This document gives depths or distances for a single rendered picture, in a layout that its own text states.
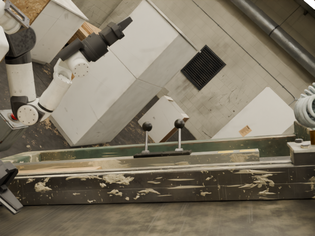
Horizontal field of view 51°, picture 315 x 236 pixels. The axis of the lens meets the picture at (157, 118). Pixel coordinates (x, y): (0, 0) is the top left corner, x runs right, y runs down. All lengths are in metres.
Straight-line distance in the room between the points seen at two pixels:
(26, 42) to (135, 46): 2.37
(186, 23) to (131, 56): 6.34
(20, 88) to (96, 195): 0.62
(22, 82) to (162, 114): 4.99
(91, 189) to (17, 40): 0.64
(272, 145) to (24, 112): 0.93
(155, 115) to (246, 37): 4.14
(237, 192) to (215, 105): 8.48
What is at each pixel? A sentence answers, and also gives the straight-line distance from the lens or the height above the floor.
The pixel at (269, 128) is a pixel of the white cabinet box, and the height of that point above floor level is 1.67.
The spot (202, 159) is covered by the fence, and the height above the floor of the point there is 1.49.
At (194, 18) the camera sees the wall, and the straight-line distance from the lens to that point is 9.79.
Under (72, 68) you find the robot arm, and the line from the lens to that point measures 1.21.
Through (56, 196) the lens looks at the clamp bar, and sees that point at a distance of 0.87.
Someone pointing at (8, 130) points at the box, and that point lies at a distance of 1.62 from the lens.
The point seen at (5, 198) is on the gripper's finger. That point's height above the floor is 1.25.
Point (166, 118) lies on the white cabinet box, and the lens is 6.13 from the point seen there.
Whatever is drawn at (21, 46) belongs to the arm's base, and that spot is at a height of 1.32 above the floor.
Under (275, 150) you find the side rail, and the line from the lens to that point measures 1.35.
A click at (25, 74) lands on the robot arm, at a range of 1.30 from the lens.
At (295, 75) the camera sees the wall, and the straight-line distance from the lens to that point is 9.17.
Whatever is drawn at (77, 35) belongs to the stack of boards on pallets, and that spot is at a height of 0.35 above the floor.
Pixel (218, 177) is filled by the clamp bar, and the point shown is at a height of 1.57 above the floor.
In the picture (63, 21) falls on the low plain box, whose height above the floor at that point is 0.75.
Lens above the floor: 1.73
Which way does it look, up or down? 13 degrees down
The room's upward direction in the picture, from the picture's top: 45 degrees clockwise
